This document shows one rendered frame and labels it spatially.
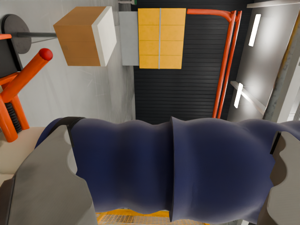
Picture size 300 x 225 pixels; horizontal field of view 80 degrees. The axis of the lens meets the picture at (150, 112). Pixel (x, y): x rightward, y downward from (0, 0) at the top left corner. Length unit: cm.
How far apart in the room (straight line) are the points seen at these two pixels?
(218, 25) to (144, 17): 489
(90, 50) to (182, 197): 171
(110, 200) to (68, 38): 170
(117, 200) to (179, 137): 18
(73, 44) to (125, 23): 587
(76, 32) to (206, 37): 969
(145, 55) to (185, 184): 744
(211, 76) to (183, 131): 1130
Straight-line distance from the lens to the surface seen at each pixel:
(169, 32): 759
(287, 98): 276
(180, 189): 36
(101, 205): 42
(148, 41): 762
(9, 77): 46
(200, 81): 1166
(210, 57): 1139
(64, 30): 193
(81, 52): 197
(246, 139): 40
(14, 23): 255
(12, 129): 49
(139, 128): 39
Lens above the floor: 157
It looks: 3 degrees down
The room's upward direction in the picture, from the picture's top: 91 degrees clockwise
